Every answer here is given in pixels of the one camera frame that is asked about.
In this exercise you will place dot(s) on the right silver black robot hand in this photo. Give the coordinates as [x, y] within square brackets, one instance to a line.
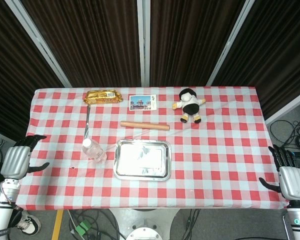
[291, 182]

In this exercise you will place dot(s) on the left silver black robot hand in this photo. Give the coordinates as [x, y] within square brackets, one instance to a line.
[15, 162]

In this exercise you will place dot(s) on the transparent plastic bottle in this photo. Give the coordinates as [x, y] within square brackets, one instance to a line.
[95, 151]

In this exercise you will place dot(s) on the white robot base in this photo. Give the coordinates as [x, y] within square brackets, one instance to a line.
[145, 225]

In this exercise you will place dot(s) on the stainless steel tray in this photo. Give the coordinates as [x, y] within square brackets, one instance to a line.
[142, 160]

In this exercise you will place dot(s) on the grey metal rod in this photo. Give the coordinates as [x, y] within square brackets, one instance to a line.
[286, 227]

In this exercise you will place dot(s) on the black white sneaker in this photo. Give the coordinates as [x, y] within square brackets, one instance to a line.
[28, 223]

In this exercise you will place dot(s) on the yellow floor tape strip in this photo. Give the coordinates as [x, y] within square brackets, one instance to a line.
[57, 225]

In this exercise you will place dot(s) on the thin metal rod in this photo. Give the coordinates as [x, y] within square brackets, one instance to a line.
[87, 120]

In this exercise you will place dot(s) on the dark brown curtain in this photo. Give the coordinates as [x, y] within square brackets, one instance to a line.
[90, 42]
[272, 55]
[12, 75]
[187, 42]

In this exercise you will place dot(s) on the red white checkered tablecloth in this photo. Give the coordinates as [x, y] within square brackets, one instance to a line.
[202, 162]

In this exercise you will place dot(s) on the green plastic connector box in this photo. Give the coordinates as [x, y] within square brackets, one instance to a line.
[83, 227]

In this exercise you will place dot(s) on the golden biscuit packet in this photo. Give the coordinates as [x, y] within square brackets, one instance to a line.
[102, 97]

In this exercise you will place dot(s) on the black white plush doll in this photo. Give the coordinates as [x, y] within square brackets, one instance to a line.
[190, 106]

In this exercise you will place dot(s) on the wooden rolling pin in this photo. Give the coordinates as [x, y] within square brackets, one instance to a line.
[145, 125]

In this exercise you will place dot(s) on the picture postcard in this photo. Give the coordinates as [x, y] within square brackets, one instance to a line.
[142, 103]

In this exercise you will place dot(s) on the silver partition post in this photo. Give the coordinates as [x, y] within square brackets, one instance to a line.
[37, 41]
[230, 42]
[143, 42]

